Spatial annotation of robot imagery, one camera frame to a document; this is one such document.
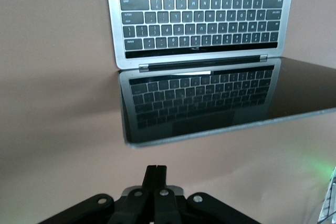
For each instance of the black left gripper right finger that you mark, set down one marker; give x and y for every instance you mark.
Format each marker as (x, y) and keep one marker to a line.
(165, 205)

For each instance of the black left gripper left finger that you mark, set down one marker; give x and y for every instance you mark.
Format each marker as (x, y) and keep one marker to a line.
(131, 205)

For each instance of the grey laptop computer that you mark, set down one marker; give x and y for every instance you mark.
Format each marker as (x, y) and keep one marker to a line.
(199, 11)

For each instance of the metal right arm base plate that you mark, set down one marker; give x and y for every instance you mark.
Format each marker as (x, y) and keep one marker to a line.
(329, 203)

